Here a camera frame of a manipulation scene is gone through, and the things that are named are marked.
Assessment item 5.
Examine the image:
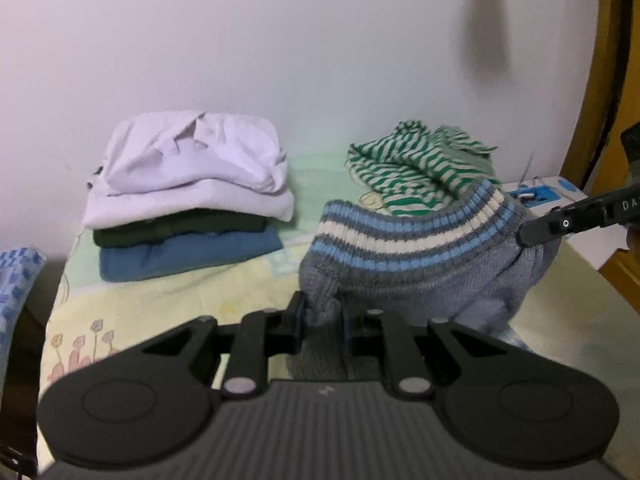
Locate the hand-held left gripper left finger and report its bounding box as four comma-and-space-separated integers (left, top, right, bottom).
142, 291, 307, 399

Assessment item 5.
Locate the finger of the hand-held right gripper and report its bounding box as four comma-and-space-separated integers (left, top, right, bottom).
517, 196, 607, 249

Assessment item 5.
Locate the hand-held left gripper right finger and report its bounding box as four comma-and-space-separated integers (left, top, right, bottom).
342, 300, 502, 399

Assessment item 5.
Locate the grey striped knit sweater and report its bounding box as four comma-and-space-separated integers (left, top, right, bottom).
297, 177, 564, 382

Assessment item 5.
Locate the blue tray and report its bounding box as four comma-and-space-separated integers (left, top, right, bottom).
510, 186, 564, 207

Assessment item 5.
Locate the white side table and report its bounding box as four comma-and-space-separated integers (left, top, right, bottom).
500, 175, 627, 272

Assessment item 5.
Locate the yellow green printed blanket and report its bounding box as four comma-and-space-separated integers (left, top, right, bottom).
40, 152, 626, 411

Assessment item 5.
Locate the folded blue garment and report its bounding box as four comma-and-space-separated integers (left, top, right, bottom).
99, 225, 284, 282

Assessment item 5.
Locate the folded dark green garment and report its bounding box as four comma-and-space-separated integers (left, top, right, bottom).
92, 210, 269, 249

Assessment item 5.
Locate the green white striped shirt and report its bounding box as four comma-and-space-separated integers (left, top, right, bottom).
344, 120, 501, 217

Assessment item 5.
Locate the folded white shirt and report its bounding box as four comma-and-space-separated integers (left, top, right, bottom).
82, 110, 296, 229

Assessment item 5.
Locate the blue checkered cloth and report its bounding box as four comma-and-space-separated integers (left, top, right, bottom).
0, 246, 47, 342

